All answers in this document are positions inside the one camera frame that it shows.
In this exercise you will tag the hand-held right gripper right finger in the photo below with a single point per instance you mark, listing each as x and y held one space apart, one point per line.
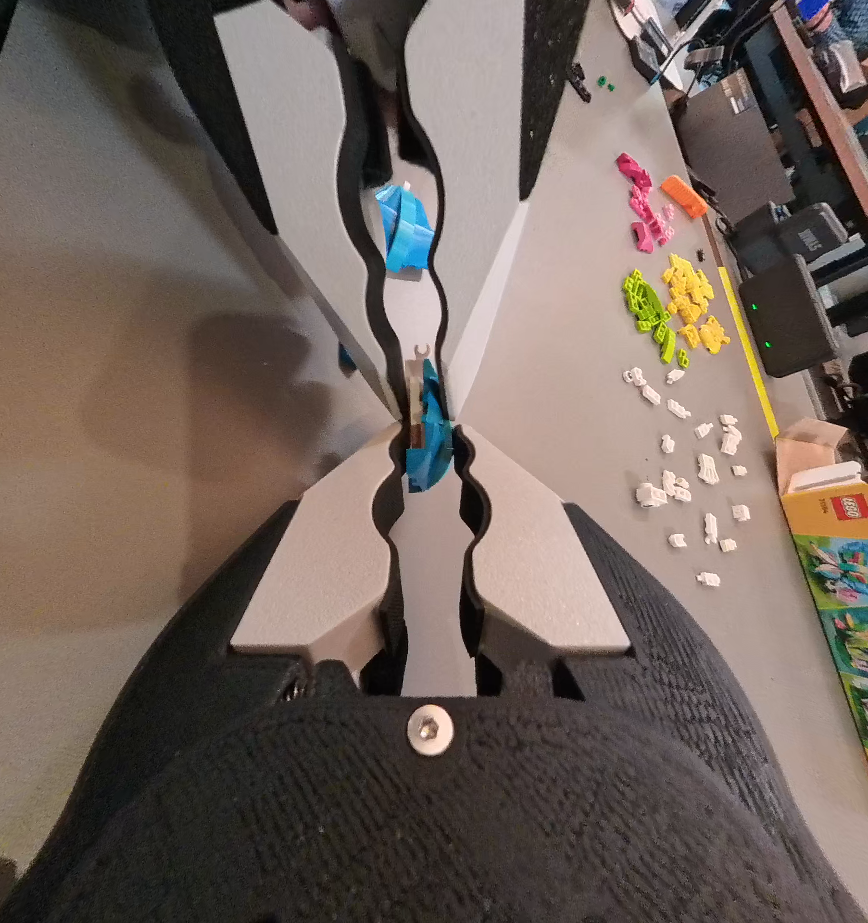
542 570

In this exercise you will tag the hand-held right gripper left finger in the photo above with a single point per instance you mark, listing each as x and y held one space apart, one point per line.
304 570

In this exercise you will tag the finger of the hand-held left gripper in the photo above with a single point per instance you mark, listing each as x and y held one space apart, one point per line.
481 144
297 180

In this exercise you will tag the blue lego assembly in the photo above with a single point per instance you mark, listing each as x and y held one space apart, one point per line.
428 447

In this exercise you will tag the pile of blue lego pieces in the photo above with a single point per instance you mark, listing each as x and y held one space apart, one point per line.
405 231

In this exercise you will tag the black lego piece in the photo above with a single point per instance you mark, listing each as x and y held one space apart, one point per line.
579 83

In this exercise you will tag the pile of pink lego pieces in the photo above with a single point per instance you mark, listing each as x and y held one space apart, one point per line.
646 202

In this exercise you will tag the small blue lego piece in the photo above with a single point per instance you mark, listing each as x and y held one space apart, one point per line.
346 358

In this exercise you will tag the scatter of white lego pieces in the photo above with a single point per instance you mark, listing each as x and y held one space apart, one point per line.
708 469

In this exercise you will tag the pile of lime lego pieces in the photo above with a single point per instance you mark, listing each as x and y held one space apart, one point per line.
646 303

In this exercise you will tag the pile of yellow lego pieces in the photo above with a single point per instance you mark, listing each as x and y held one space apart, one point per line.
690 303

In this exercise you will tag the colourful lego set box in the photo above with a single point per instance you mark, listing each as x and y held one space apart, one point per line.
852 613

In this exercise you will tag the black power adapter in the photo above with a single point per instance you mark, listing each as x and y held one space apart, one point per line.
646 58

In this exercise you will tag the orange brick separator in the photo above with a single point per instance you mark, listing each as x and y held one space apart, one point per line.
683 196

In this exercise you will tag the yellow tape strip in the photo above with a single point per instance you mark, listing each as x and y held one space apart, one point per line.
750 353

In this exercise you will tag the black hard case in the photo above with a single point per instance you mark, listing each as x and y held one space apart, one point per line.
801 231

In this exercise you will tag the brown wooden desk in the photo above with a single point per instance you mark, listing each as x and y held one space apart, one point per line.
830 122

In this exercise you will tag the black box with green lights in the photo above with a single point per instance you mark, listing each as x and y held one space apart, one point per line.
787 317

